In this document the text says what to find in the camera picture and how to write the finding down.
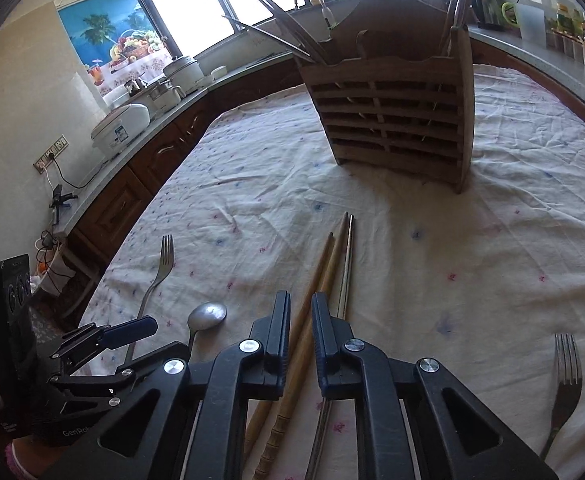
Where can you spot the wooden utensil holder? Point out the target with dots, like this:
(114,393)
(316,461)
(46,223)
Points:
(397,110)

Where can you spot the condiment bottles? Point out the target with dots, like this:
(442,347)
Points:
(567,17)

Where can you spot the white and silver cooker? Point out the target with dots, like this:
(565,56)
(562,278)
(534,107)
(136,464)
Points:
(182,75)

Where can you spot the white bowl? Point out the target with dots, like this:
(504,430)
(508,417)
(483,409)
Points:
(219,72)

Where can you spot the metal fork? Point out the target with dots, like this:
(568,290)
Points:
(166,260)
(567,390)

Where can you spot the metal faucet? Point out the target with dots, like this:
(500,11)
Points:
(325,10)

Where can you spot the black phone clamp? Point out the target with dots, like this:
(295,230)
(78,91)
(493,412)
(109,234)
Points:
(61,202)

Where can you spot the white wall outlet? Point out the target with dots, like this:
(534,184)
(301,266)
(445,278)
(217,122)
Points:
(51,152)

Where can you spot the row of spice jars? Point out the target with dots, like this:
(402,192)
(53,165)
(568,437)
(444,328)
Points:
(570,47)

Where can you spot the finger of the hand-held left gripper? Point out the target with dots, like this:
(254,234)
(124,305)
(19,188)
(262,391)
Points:
(132,329)
(122,375)

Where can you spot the metal spoon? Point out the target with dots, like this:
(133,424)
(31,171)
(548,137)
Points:
(207,316)

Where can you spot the wooden chopstick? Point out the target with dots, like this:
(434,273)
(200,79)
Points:
(317,270)
(292,40)
(265,36)
(336,255)

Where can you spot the wooden lower cabinets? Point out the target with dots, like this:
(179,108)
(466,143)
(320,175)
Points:
(122,200)

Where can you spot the tropical fruit poster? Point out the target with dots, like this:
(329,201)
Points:
(102,35)

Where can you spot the metal teapot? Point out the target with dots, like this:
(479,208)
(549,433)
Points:
(133,87)

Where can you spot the kitchen window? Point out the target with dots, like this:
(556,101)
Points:
(197,5)

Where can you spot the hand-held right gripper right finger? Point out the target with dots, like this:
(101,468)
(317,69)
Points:
(325,340)

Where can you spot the small white electric pot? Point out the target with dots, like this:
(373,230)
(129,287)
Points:
(165,94)

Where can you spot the white floral tablecloth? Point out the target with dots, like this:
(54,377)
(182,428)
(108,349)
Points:
(422,260)

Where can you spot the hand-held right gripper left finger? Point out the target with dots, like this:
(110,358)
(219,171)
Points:
(272,345)

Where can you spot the white rice cooker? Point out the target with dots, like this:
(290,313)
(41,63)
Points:
(122,127)

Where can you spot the grey kitchen countertop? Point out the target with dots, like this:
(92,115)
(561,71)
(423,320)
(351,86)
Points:
(547,65)

